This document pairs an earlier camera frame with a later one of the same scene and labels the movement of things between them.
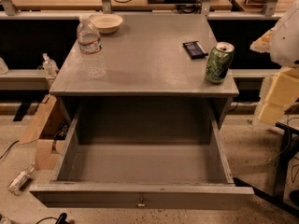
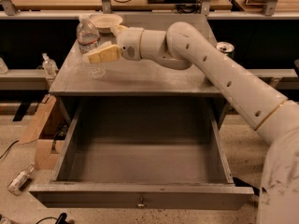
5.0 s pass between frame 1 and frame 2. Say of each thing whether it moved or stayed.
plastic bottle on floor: stayed
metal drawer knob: stayed
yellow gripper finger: moved
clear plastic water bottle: stayed
